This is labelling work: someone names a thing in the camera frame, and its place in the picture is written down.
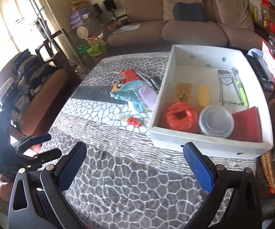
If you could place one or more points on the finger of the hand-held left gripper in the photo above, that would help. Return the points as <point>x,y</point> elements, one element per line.
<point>49,155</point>
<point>39,138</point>

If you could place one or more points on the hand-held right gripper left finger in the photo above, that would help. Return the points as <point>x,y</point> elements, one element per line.
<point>71,165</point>

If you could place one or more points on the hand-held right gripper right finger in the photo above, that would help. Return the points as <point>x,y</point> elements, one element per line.
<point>199,169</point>

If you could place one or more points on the white cardboard box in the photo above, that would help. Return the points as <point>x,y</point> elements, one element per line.
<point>206,145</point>

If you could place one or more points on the teal towel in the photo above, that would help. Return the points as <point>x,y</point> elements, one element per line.
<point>128,89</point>

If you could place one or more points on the person's left forearm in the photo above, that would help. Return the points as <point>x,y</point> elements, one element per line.
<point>0,190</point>

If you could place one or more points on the clear round plastic container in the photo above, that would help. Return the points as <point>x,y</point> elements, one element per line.
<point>215,121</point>

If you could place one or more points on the brown armchair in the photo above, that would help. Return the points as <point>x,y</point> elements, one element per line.
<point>44,93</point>

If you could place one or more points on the grey patterned tablecloth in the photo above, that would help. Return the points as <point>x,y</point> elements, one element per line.
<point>118,183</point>

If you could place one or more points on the pile of clothes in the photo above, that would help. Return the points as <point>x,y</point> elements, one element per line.
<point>27,81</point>

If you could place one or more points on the orange twine ball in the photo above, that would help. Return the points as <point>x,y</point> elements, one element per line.
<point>173,114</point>

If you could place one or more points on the yellow plastic bar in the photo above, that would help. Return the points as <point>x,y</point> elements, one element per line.
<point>203,95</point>

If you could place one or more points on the yellow card packet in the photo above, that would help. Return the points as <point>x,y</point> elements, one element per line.
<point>184,90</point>

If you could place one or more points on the dark wooden chair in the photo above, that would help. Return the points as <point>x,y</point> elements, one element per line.
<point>56,59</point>

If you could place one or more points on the black case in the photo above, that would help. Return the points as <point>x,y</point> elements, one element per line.
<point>155,82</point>

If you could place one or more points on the white coat rack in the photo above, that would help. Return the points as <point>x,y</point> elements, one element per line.
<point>67,41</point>

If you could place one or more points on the green bags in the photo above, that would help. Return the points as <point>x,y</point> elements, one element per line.
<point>94,50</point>

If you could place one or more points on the cream curtain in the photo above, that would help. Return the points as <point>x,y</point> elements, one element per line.
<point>3,28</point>

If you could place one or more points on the potted plant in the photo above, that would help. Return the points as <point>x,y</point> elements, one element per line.
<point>40,27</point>

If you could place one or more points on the black remote control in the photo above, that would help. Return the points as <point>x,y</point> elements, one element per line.
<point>259,71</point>

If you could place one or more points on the round white tin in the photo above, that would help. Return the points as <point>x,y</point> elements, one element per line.
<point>82,32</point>

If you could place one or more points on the stack of purple boxes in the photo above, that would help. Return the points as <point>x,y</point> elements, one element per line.
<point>77,18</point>

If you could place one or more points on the red white snack bag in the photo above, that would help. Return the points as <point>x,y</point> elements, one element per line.
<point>270,57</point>

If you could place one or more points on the brown sofa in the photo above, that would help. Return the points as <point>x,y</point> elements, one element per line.
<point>194,32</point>

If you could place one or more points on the black speaker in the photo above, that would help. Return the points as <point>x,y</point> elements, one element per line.
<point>95,9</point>
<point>109,4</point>

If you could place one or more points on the white papers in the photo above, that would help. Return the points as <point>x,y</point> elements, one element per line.
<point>128,28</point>

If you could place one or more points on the dark lumbar pillow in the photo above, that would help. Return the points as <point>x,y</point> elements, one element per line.
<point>187,12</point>

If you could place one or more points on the beige sofa cushion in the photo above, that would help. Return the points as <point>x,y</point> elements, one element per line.
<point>230,7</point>
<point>173,0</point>

